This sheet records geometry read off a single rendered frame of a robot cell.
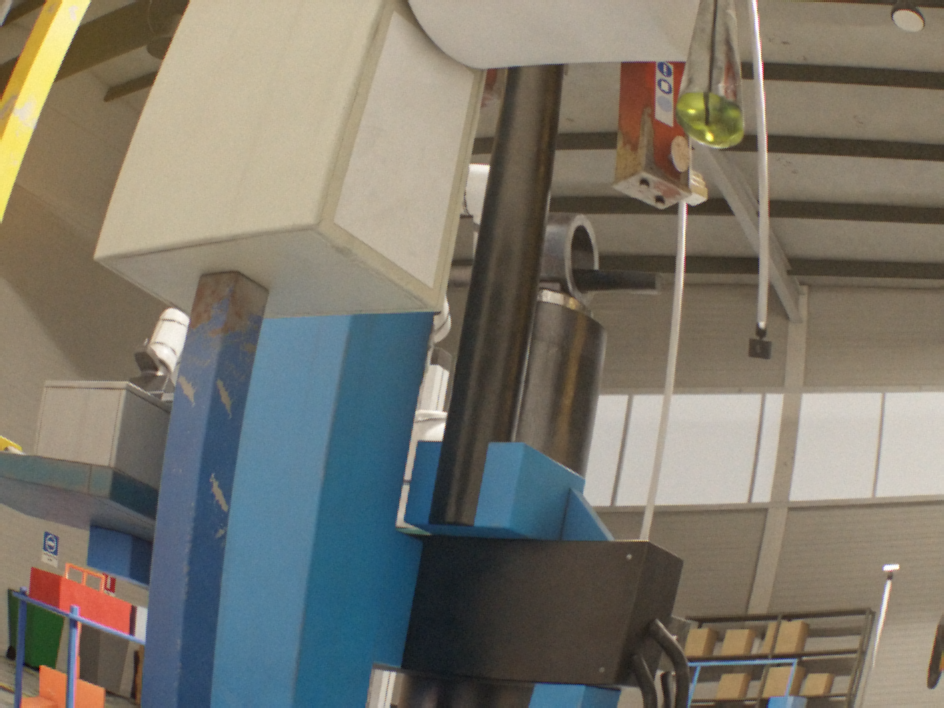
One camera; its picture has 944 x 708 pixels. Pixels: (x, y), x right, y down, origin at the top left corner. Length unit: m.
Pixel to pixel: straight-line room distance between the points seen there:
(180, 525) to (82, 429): 0.72
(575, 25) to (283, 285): 0.37
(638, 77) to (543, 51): 1.22
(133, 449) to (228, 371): 0.64
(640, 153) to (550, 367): 0.48
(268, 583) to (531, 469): 0.35
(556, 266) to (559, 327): 0.11
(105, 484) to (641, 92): 1.22
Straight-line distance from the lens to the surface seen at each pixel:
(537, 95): 1.85
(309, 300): 1.27
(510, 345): 1.71
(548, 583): 1.67
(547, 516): 1.71
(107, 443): 1.82
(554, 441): 2.01
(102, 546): 2.25
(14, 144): 4.45
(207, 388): 1.20
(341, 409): 1.61
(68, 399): 1.93
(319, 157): 1.11
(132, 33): 10.05
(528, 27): 1.17
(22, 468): 1.99
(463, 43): 1.22
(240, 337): 1.22
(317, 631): 1.59
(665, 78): 2.42
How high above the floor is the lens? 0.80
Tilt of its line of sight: 16 degrees up
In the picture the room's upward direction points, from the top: 10 degrees clockwise
